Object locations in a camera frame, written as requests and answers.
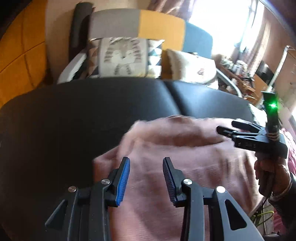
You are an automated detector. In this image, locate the pink knitted sweater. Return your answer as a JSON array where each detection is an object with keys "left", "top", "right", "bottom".
[{"left": 93, "top": 116, "right": 263, "bottom": 240}]

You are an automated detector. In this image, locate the person right hand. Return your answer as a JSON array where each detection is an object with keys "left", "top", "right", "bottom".
[{"left": 254, "top": 154, "right": 291, "bottom": 198}]

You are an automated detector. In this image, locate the cream knitted sweater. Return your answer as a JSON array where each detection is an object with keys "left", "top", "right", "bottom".
[{"left": 248, "top": 104, "right": 267, "bottom": 127}]

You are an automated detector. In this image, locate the magenta bed quilt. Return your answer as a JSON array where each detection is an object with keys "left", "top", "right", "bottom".
[{"left": 281, "top": 128, "right": 296, "bottom": 175}]

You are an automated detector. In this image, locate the wooden side table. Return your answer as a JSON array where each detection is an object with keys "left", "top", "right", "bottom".
[{"left": 215, "top": 55, "right": 260, "bottom": 105}]

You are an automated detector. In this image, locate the green potted plant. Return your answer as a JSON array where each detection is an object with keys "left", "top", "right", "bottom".
[{"left": 250, "top": 204, "right": 274, "bottom": 227}]

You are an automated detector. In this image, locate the right black jacket sleeve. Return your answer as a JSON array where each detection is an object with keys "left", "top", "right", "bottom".
[{"left": 268, "top": 172, "right": 296, "bottom": 230}]

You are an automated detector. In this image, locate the deer print cushion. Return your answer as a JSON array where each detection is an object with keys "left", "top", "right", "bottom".
[{"left": 166, "top": 49, "right": 217, "bottom": 84}]

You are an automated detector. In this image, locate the pink curtain left window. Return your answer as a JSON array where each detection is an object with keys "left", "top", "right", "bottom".
[{"left": 244, "top": 20, "right": 271, "bottom": 76}]

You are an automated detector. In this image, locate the grey yellow blue sofa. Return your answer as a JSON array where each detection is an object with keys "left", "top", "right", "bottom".
[{"left": 57, "top": 9, "right": 243, "bottom": 98}]

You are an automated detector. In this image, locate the tiger print cushion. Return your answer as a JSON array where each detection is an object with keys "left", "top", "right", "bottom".
[{"left": 88, "top": 37, "right": 165, "bottom": 78}]

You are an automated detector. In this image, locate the black rolled mat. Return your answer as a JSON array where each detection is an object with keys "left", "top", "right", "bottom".
[{"left": 68, "top": 2, "right": 93, "bottom": 62}]

